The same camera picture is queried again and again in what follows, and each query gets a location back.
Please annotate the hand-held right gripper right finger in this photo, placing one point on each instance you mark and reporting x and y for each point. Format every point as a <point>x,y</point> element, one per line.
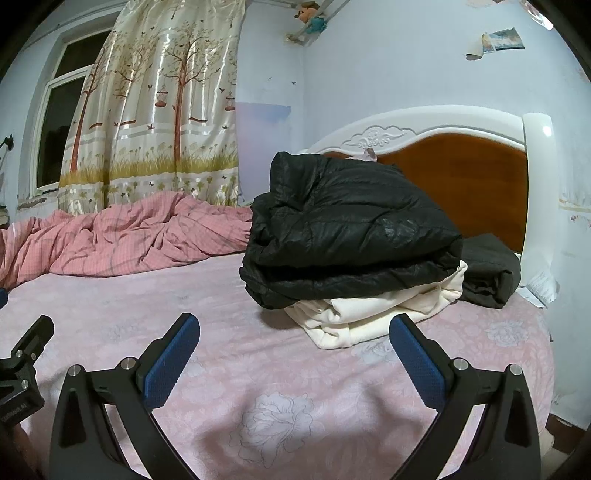
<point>418,360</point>

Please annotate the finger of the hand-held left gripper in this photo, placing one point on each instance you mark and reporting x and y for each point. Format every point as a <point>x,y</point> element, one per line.
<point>2,299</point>
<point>34,337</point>

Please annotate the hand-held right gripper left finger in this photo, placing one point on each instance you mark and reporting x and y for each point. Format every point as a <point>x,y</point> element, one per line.
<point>171,360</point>

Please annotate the black puffer jacket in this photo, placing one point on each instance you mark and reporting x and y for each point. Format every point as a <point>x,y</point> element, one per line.
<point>346,221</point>

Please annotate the folded cream clothes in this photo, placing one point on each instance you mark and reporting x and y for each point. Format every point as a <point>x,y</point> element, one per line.
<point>351,318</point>

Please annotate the folded dark garment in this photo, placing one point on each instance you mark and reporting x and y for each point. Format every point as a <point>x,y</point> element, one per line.
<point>489,272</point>

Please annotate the pink checked quilt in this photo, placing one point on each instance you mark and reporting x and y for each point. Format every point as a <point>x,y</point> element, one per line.
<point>115,240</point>

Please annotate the white crumpled paper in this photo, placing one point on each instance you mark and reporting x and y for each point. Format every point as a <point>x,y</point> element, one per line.
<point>540,288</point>

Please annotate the white framed window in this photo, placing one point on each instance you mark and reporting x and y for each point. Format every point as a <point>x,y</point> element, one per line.
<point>55,129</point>

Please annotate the white and wooden headboard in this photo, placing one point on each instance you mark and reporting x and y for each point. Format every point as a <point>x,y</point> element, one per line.
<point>461,166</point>

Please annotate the dusty pink pillow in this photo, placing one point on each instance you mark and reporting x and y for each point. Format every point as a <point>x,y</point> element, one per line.
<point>371,154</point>

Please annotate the tree print curtain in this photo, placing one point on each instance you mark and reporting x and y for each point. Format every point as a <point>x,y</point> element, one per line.
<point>161,115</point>

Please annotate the stuffed toy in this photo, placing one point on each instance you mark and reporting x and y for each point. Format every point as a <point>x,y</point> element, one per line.
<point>311,16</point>

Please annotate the torn wall picture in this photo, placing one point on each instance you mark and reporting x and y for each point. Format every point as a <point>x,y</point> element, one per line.
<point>501,41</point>

